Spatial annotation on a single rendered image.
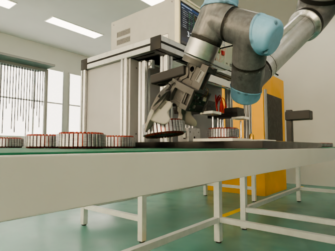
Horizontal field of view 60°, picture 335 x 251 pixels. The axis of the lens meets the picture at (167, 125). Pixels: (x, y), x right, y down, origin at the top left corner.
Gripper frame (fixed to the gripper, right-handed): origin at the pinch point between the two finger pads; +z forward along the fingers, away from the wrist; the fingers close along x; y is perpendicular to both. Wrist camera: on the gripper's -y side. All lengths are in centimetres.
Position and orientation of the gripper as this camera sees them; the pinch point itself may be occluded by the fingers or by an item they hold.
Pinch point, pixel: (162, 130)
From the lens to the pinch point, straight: 75.7
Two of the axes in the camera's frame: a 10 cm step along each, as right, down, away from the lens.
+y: 6.5, 4.5, -6.1
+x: 6.7, 0.5, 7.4
